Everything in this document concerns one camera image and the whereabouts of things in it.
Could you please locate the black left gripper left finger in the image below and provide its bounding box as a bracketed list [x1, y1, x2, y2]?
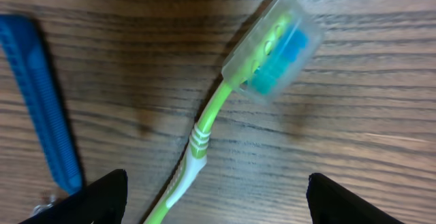
[20, 169, 128, 224]

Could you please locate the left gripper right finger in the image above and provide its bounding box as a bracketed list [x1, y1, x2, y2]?
[306, 173, 402, 224]

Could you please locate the green white toothbrush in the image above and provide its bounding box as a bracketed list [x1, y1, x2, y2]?
[144, 0, 323, 224]

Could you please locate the blue disposable razor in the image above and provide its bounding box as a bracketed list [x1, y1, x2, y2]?
[1, 14, 83, 195]

